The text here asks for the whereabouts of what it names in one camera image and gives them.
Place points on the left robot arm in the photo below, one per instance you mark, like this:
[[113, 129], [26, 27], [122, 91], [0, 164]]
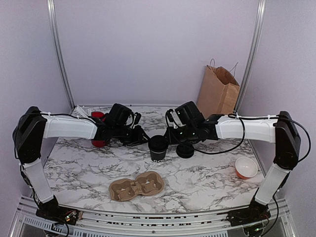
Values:
[[37, 132]]

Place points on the aluminium frame post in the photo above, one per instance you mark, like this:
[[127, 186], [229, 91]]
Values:
[[58, 51], [253, 50]]

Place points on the orange white bowl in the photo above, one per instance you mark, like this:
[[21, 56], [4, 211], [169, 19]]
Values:
[[245, 168]]

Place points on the red cylindrical holder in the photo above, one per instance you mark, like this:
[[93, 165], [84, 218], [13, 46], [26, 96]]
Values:
[[99, 143]]

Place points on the black plastic cup lid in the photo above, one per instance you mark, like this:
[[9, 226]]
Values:
[[157, 140]]

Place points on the right aluminium frame post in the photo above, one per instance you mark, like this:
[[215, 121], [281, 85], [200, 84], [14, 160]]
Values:
[[253, 50]]

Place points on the cardboard cup carrier tray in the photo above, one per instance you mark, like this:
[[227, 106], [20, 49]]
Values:
[[145, 184]]

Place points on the left aluminium frame post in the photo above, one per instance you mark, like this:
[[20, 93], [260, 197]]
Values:
[[58, 51]]

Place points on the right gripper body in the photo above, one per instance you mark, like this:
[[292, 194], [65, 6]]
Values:
[[188, 134]]

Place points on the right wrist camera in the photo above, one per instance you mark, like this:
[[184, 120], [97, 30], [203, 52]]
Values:
[[186, 114]]

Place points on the black paper coffee cup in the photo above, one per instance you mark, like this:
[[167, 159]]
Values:
[[158, 154]]

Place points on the brown paper bag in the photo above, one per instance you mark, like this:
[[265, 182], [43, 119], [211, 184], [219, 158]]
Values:
[[219, 92]]

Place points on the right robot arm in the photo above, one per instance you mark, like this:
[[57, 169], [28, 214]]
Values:
[[280, 143]]

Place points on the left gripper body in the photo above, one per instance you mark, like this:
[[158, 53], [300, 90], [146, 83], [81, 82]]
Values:
[[130, 138]]

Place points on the front aluminium rail base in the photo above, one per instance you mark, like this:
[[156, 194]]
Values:
[[94, 223]]

